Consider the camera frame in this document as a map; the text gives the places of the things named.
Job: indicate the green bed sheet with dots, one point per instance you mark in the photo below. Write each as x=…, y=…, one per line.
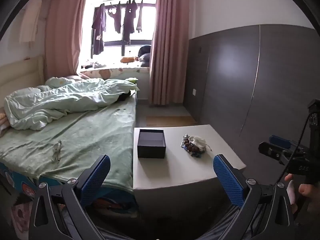
x=87, y=140

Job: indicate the green soft item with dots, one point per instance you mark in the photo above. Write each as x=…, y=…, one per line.
x=132, y=80

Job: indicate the pink curtain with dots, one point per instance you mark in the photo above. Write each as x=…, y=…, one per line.
x=168, y=42
x=63, y=35

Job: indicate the silver metal ornament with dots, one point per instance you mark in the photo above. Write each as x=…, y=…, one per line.
x=185, y=137

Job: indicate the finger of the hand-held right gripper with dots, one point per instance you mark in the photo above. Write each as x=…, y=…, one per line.
x=280, y=140
x=271, y=151

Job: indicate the hanging dark top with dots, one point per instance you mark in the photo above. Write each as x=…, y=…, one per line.
x=129, y=22

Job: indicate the white wall socket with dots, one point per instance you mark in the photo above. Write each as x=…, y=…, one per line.
x=194, y=92

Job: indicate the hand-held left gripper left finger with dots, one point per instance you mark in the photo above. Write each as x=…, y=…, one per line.
x=96, y=177

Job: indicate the grey blue cushion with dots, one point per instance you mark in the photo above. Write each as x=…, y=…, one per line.
x=144, y=60

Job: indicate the flat cardboard sheet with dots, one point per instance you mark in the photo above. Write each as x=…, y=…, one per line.
x=170, y=120

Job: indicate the hanging dark sock pair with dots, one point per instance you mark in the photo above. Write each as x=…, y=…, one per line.
x=140, y=17

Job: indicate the black cushion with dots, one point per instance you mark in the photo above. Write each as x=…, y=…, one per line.
x=145, y=49

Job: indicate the eyeglasses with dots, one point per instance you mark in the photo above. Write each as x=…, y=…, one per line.
x=57, y=151

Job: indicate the light green duvet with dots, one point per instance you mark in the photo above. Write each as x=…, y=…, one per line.
x=57, y=100

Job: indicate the white side table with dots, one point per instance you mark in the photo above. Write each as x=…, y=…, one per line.
x=175, y=172

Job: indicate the hanging purple shirt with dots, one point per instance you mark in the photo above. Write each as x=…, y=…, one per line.
x=98, y=30

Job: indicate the person's right hand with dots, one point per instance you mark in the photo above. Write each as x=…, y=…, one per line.
x=308, y=190

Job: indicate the printed window seat cushion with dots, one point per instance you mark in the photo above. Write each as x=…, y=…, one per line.
x=112, y=73

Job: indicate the pink printed box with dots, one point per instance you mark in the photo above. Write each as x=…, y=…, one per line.
x=21, y=213

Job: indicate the black jewelry box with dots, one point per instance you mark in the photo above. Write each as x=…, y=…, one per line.
x=151, y=143

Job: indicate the beige headboard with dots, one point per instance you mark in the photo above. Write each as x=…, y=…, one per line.
x=20, y=75

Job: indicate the orange soft toy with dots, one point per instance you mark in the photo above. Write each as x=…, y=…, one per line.
x=127, y=60

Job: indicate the clothes rail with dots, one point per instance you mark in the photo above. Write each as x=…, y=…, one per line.
x=125, y=1

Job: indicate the white hanging cloth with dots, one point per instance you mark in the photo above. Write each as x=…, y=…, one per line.
x=30, y=22

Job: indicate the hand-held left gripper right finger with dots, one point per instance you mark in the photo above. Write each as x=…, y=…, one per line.
x=228, y=180

